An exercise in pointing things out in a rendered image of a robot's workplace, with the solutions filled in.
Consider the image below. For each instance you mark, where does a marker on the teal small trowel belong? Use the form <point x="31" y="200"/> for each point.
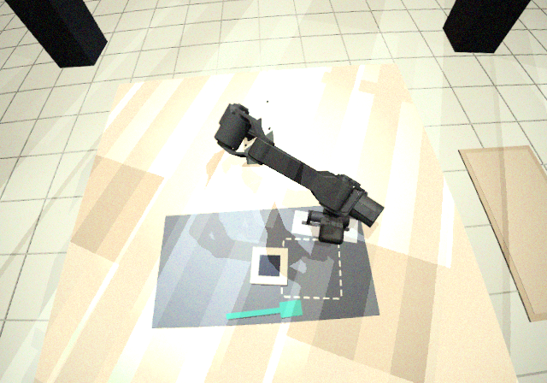
<point x="287" y="309"/>

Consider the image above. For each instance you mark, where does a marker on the cream square tile with blue-grey centre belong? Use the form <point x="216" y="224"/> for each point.
<point x="269" y="266"/>

